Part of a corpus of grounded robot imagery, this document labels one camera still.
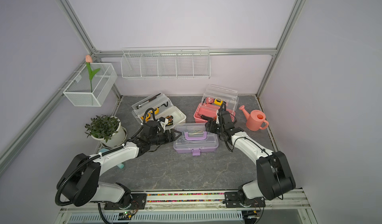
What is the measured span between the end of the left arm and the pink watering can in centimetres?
49

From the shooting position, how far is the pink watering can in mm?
939

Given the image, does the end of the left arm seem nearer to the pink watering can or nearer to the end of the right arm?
the end of the right arm

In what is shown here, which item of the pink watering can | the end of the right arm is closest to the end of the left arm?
the end of the right arm

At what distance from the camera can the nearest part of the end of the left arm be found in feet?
2.15
